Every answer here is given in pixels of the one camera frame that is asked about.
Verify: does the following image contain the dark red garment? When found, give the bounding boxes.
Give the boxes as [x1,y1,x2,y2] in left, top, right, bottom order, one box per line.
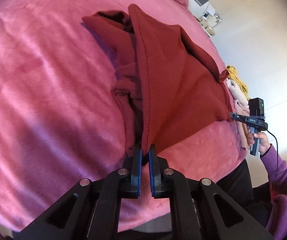
[83,4,232,155]

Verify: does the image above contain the purple sleeve forearm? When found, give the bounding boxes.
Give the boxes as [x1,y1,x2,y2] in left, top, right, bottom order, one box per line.
[261,145,287,239]

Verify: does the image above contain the operator right hand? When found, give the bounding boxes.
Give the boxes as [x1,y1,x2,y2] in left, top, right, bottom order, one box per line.
[247,132,271,155]

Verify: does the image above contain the light pink knit sweater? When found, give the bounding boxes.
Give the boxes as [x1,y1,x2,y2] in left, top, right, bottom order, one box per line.
[226,79,250,151]

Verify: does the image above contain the mustard yellow garment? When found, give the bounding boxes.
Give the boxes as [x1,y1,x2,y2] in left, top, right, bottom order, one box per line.
[226,65,250,100]

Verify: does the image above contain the pink bed blanket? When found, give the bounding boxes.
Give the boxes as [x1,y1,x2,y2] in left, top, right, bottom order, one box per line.
[0,0,247,233]

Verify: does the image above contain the white bedside cabinet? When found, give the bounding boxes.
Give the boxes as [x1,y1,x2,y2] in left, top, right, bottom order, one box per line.
[197,3,222,38]

